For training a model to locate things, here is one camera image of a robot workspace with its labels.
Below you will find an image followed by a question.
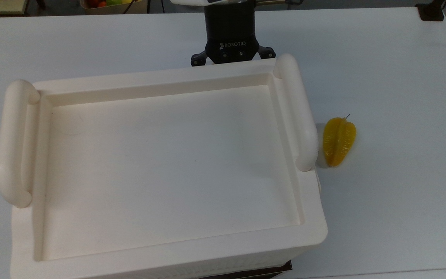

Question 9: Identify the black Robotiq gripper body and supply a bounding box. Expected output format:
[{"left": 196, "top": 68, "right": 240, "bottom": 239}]
[{"left": 204, "top": 3, "right": 261, "bottom": 65}]

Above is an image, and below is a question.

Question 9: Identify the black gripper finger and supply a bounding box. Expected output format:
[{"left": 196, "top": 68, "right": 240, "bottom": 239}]
[
  {"left": 190, "top": 52, "right": 208, "bottom": 67},
  {"left": 258, "top": 46, "right": 276, "bottom": 60}
]

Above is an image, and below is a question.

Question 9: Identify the yellow toy starfruit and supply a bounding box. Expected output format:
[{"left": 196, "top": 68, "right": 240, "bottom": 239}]
[{"left": 322, "top": 114, "right": 357, "bottom": 168}]

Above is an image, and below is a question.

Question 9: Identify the beige bin of toy fruit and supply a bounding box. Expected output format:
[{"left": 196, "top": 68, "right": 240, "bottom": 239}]
[{"left": 79, "top": 0, "right": 149, "bottom": 15}]

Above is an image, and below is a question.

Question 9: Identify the black stand base clamp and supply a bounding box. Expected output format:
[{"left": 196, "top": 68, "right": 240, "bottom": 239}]
[{"left": 416, "top": 0, "right": 446, "bottom": 21}]

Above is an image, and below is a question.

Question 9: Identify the white rectangular side table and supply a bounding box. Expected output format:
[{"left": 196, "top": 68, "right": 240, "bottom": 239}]
[{"left": 273, "top": 268, "right": 446, "bottom": 279}]

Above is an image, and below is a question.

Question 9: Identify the cream plastic cabinet with handles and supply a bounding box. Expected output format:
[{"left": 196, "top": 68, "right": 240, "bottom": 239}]
[{"left": 0, "top": 53, "right": 329, "bottom": 279}]

